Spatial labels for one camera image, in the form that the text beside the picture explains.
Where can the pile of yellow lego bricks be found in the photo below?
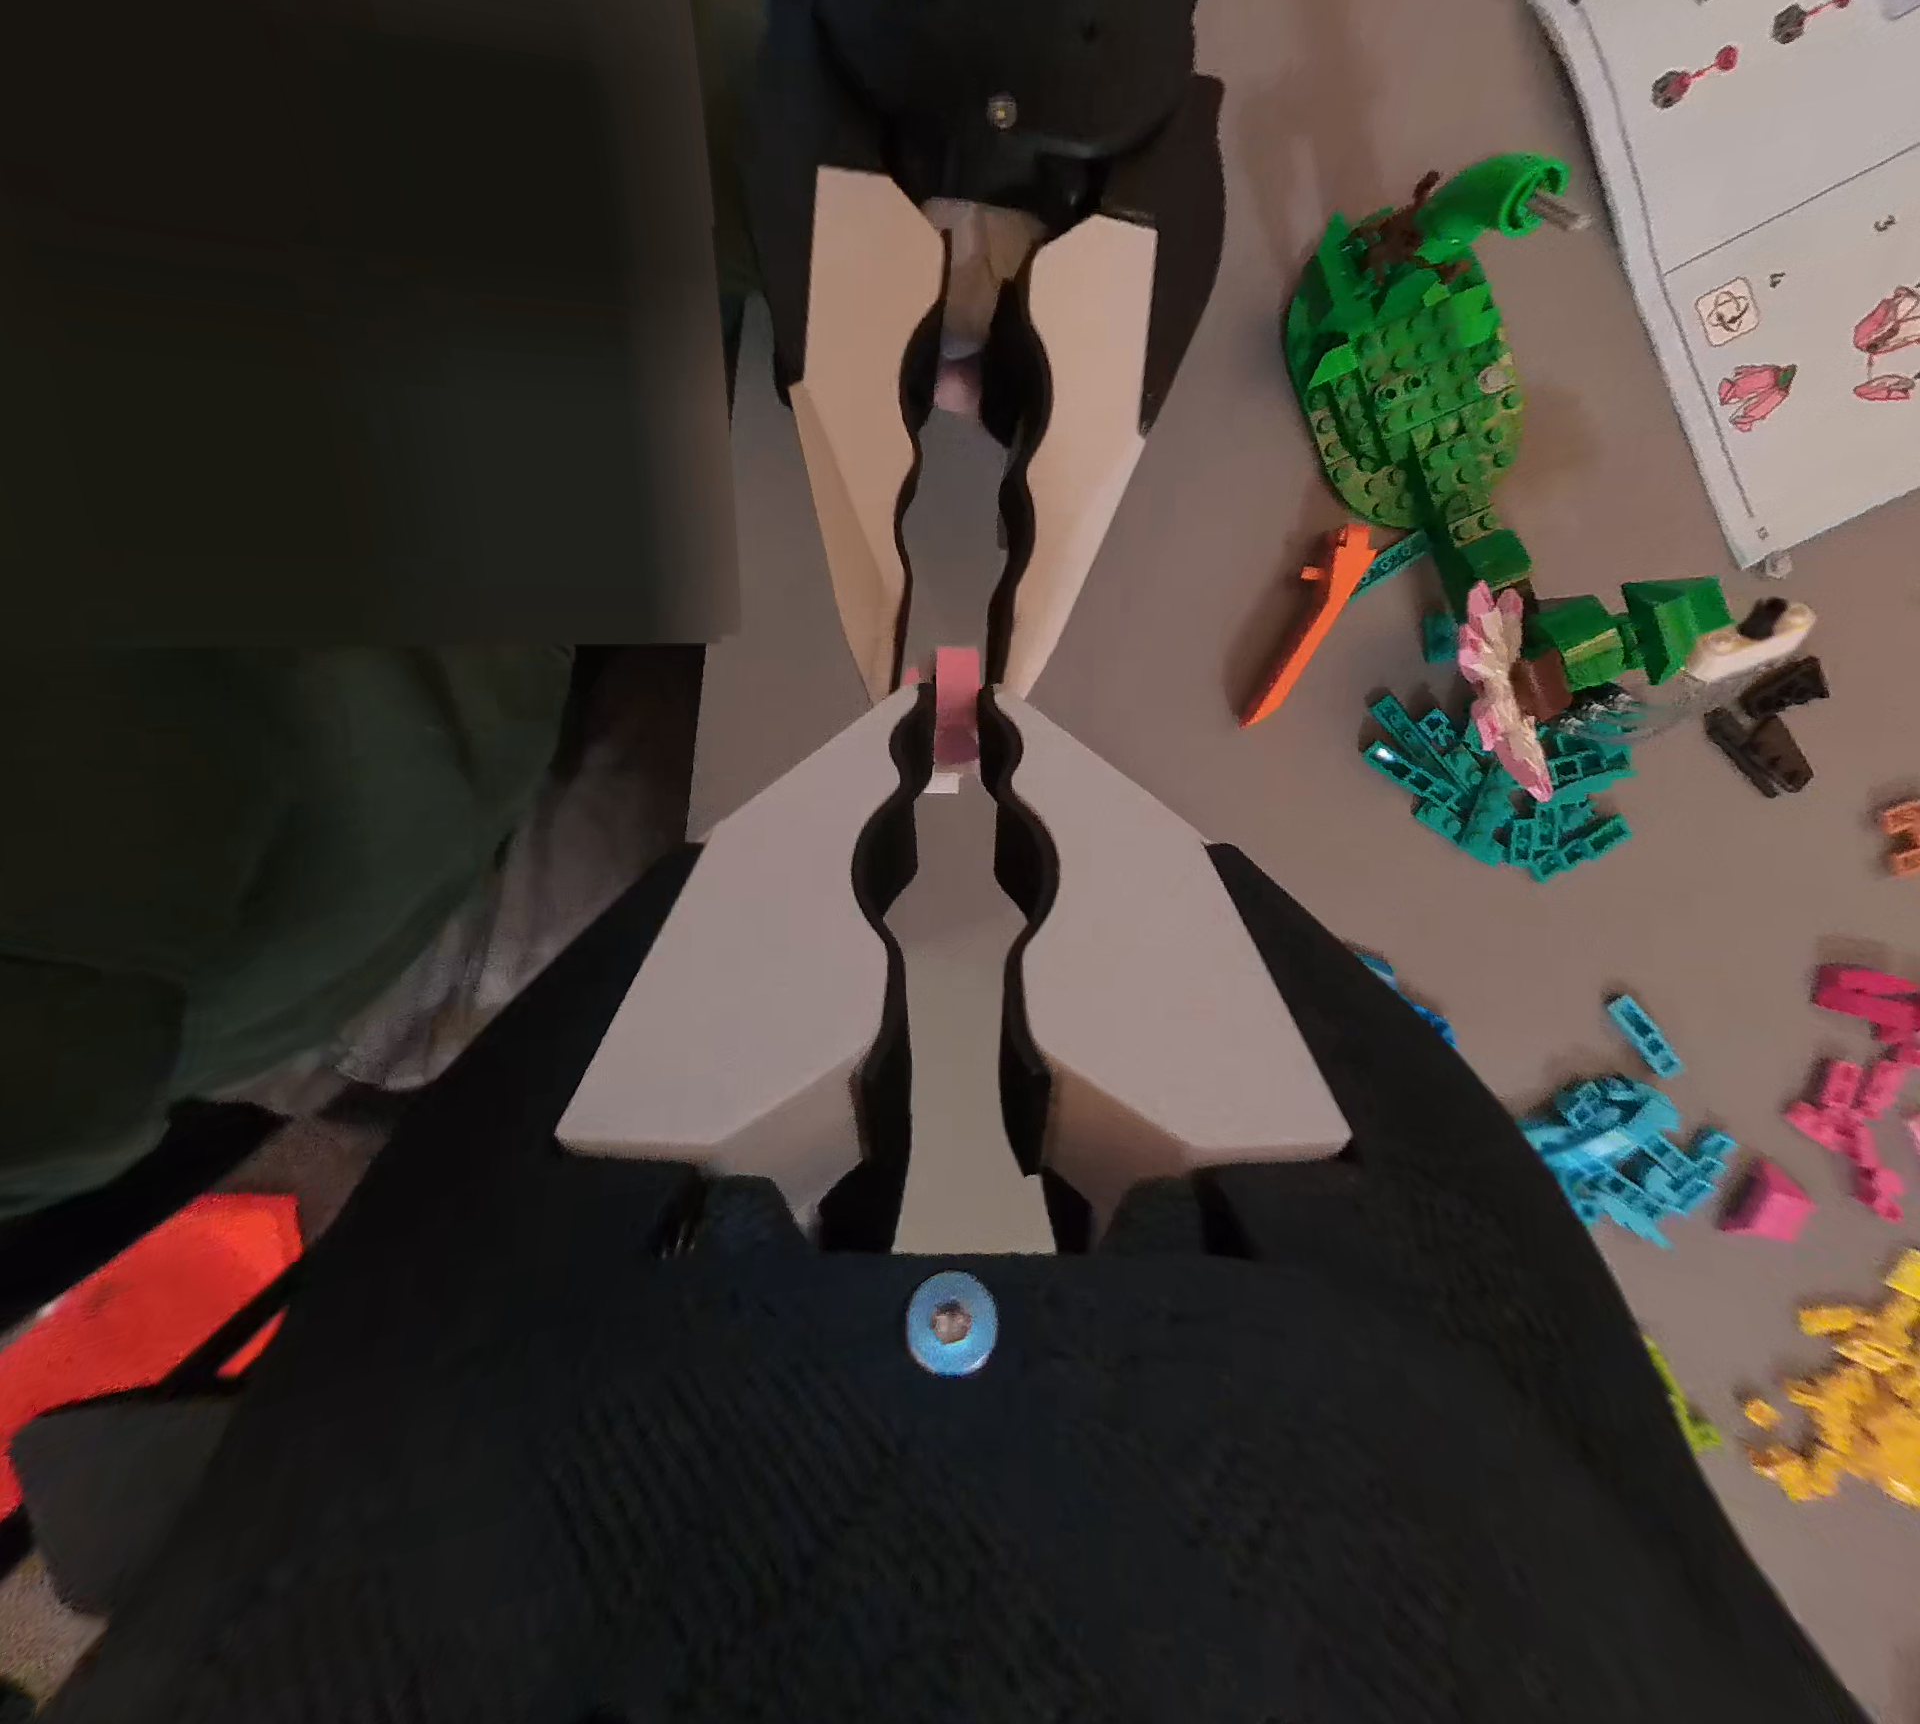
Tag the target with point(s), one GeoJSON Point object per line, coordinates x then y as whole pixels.
{"type": "Point", "coordinates": [1845, 1409]}

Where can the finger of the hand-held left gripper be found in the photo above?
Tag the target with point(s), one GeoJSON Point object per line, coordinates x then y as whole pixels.
{"type": "Point", "coordinates": [855, 374]}
{"type": "Point", "coordinates": [1094, 374]}

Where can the pile of teal lego bricks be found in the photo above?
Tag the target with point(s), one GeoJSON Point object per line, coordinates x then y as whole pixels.
{"type": "Point", "coordinates": [1500, 809]}

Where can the pile of light blue lego bricks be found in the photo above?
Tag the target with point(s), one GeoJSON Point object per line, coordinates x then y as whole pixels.
{"type": "Point", "coordinates": [1620, 1155]}

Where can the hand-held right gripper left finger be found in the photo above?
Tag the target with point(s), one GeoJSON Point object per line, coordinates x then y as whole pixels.
{"type": "Point", "coordinates": [720, 1004]}

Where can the pink lego flower piece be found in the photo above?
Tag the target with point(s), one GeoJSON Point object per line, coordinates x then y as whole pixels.
{"type": "Point", "coordinates": [956, 718]}

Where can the pink white lego flower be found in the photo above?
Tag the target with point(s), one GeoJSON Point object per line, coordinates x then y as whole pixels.
{"type": "Point", "coordinates": [1508, 689]}

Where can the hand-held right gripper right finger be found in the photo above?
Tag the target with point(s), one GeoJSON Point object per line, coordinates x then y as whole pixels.
{"type": "Point", "coordinates": [1185, 1004]}

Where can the pile of magenta lego bricks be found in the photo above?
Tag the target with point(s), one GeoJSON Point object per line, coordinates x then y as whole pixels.
{"type": "Point", "coordinates": [1861, 1094]}

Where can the white lego piece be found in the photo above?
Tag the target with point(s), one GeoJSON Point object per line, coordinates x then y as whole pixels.
{"type": "Point", "coordinates": [1755, 641]}

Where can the green lego leaf build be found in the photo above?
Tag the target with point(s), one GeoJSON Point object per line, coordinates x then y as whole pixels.
{"type": "Point", "coordinates": [1410, 388]}

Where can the orange lego brick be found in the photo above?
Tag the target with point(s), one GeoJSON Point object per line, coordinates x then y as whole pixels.
{"type": "Point", "coordinates": [1903, 836]}

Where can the dark brown lego piece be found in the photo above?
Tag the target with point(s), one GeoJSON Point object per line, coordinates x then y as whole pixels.
{"type": "Point", "coordinates": [1763, 752]}
{"type": "Point", "coordinates": [1789, 687]}

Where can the orange red panel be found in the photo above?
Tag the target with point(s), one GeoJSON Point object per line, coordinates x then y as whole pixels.
{"type": "Point", "coordinates": [134, 1305]}

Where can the lego instruction booklet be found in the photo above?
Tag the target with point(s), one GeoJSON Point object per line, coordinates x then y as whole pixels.
{"type": "Point", "coordinates": [1770, 178]}

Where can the pile of lime lego bricks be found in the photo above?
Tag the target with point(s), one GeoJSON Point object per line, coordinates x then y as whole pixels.
{"type": "Point", "coordinates": [1680, 1394]}

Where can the orange brick separator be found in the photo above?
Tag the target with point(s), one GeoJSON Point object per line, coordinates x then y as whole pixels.
{"type": "Point", "coordinates": [1304, 629]}

